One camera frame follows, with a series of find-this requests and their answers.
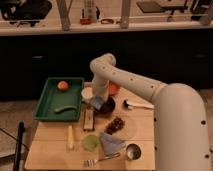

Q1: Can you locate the corn cob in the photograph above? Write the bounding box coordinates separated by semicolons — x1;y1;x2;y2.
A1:
67;125;74;149

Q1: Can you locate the blue sponge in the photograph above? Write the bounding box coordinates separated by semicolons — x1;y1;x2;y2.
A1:
90;96;104;110

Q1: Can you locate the black stand pole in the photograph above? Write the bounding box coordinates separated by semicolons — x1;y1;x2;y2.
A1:
13;122;25;171

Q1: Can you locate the green cup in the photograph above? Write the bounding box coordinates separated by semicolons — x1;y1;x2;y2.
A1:
83;135;99;151

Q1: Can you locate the metal cup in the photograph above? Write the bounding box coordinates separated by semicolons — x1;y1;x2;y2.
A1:
126;144;142;160

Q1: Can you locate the bunch of dark grapes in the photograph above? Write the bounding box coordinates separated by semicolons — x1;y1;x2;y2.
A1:
105;117;125;135

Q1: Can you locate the green tray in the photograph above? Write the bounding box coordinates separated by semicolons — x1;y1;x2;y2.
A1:
34;77;84;122

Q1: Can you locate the black office chair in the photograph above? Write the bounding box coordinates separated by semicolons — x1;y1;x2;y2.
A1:
0;0;52;27

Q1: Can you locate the purple bowl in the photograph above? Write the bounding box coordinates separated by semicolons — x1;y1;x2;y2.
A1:
95;97;116;117

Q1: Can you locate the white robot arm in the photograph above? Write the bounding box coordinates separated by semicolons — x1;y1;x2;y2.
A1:
90;53;211;171

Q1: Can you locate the blue cloth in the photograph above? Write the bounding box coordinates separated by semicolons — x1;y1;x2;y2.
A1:
100;132;126;155

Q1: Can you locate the wooden block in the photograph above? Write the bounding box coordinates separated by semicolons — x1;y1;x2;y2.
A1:
83;109;94;131

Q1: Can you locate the white cup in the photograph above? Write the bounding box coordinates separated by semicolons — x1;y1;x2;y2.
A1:
81;87;93;103

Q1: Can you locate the metal fork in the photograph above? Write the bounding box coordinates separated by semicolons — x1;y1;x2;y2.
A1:
83;153;120;167

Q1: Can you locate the orange bowl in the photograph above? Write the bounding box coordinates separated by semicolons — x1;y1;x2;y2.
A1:
109;82;120;96

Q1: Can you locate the orange fruit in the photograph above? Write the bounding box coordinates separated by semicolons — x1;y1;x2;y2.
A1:
57;81;69;91

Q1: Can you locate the green chili pepper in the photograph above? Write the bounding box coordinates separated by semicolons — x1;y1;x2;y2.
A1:
54;105;77;113

